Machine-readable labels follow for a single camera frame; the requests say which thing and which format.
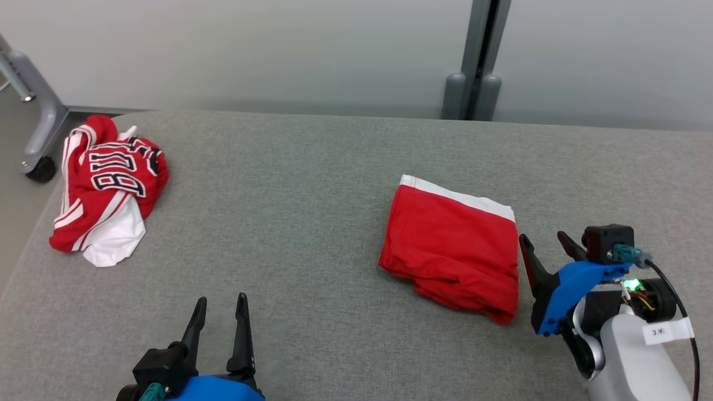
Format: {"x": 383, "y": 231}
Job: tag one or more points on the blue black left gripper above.
{"x": 217, "y": 390}

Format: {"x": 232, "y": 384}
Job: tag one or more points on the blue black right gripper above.
{"x": 568, "y": 284}

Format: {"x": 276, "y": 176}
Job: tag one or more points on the red garment with white band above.
{"x": 451, "y": 245}

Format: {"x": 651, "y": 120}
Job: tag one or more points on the red jersey with black lettering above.
{"x": 120, "y": 236}

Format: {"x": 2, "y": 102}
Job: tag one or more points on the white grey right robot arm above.
{"x": 629, "y": 367}

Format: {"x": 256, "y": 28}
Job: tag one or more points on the black caster wheel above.
{"x": 42, "y": 170}

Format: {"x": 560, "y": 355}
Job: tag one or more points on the grey metal cart leg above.
{"x": 50, "y": 114}

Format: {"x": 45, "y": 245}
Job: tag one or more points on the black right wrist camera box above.
{"x": 601, "y": 242}

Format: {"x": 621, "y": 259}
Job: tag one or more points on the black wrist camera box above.
{"x": 161, "y": 365}
{"x": 601, "y": 242}

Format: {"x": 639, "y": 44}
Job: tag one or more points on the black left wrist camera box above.
{"x": 161, "y": 365}

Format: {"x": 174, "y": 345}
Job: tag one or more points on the grey partition post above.
{"x": 473, "y": 33}

